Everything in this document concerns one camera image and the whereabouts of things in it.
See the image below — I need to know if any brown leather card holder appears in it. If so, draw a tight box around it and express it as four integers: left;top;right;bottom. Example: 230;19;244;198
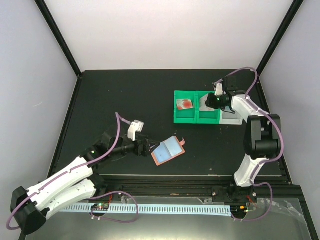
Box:
151;136;186;166

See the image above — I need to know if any white flower card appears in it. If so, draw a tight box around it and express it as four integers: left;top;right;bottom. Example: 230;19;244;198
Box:
199;104;215;112

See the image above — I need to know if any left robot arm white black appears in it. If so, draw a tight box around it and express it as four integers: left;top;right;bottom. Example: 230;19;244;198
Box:
10;133;160;236

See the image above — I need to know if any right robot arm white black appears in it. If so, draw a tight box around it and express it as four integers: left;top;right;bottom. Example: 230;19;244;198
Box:
205;76;284;203

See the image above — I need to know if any red circle card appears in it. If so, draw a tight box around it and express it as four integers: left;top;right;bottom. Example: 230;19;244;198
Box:
175;99;194;111

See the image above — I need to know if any white bin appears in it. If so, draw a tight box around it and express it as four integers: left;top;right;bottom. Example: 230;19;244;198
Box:
218;109;243;126

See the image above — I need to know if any middle green bin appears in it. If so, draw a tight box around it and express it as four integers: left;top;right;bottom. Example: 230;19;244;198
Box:
194;91;220;125

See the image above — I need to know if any green bin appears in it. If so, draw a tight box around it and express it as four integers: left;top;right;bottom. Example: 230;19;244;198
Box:
194;91;220;125
173;90;196;124

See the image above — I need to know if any left green bin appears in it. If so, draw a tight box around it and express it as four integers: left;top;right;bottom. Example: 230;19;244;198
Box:
173;90;196;124

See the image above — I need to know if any left circuit board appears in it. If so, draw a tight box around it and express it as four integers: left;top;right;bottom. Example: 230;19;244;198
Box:
91;203;110;211

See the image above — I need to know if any circuit board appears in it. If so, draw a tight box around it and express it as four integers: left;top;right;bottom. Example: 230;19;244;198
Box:
230;205;251;214
91;203;110;211

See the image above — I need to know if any right circuit board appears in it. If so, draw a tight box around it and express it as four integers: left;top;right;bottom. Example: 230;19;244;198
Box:
230;205;251;214

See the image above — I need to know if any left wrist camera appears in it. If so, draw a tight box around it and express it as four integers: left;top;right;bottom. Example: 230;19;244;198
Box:
127;120;144;141

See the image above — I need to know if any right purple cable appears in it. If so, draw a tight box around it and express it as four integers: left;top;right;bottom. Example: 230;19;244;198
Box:
214;66;285;222

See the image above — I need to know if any white slotted cable duct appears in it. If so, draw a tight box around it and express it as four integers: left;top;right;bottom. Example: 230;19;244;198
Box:
61;203;231;217

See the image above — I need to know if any black aluminium rail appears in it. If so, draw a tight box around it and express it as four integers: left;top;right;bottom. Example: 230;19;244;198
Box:
37;174;303;201

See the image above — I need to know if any right black frame post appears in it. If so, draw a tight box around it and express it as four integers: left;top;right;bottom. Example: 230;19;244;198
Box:
257;0;304;76

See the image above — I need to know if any black frame post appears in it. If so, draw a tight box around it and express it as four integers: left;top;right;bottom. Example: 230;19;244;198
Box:
257;0;304;76
34;0;82;78

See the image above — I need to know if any left black frame post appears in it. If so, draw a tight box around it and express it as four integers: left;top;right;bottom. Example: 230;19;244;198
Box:
34;0;82;78

